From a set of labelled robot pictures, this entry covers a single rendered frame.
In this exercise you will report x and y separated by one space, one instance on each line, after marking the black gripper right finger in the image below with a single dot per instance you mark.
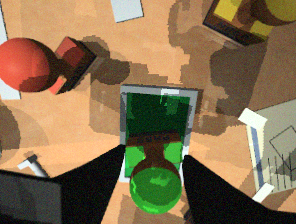
212 200

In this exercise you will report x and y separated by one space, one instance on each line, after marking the grey flat strip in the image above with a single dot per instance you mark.
6 92

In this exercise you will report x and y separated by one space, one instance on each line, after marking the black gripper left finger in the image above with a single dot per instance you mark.
78 196

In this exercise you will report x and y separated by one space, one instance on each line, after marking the white square tile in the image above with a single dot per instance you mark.
126 10

